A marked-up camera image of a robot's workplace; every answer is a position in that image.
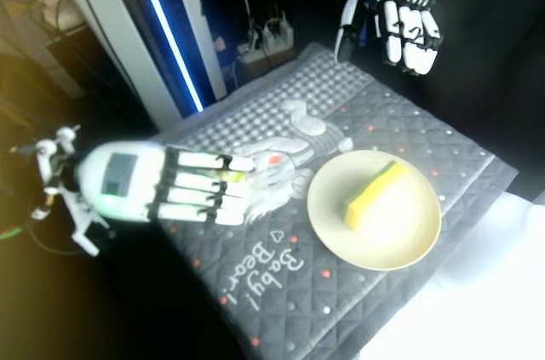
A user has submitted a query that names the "cream round plate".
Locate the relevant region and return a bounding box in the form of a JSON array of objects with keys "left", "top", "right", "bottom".
[{"left": 306, "top": 149, "right": 444, "bottom": 271}]

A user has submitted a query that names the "white power strip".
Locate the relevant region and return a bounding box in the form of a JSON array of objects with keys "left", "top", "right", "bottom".
[{"left": 238, "top": 14, "right": 297, "bottom": 63}]

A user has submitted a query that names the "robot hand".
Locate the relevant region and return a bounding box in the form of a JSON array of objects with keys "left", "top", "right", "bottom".
[
  {"left": 75, "top": 140, "right": 257, "bottom": 227},
  {"left": 335, "top": 0, "right": 445, "bottom": 77}
]

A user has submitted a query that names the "white column with blue light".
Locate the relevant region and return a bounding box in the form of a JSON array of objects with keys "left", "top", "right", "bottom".
[{"left": 45, "top": 0, "right": 229, "bottom": 132}]

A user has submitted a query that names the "grey bear print quilt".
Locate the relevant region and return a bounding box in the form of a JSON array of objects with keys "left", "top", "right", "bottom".
[{"left": 151, "top": 40, "right": 520, "bottom": 360}]

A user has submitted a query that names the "yellow and green sponge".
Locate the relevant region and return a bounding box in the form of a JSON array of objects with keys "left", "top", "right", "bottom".
[
  {"left": 212, "top": 169, "right": 251, "bottom": 186},
  {"left": 342, "top": 160, "right": 412, "bottom": 231}
]

